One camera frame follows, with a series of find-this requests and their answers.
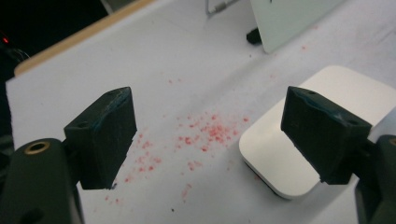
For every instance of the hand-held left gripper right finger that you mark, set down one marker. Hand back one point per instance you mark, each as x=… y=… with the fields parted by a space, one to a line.
x=323 y=140

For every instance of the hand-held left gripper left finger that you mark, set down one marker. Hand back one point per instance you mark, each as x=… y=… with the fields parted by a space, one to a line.
x=106 y=140

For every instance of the wooden table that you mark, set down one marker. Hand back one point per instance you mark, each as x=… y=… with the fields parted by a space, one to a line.
x=62 y=43

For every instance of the scattered red crumbs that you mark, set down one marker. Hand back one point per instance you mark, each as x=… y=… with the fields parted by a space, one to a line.
x=214 y=130

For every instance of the white table cover sheet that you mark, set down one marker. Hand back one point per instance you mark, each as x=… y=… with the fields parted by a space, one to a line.
x=186 y=62

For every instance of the black board stand foot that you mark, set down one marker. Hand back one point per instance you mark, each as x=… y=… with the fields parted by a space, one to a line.
x=253 y=36

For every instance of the white standing board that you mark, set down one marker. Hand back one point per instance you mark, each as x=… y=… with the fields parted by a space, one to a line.
x=286 y=18

